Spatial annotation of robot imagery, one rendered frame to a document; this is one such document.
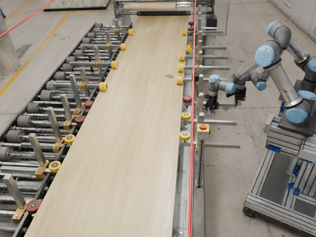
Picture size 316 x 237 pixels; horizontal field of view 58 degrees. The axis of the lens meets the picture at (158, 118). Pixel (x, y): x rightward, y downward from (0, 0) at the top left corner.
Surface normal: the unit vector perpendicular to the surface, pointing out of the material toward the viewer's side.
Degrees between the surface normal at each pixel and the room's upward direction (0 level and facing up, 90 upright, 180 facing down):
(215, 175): 0
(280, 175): 0
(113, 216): 0
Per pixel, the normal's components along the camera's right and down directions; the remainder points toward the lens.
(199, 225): -0.04, -0.79
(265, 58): -0.66, 0.39
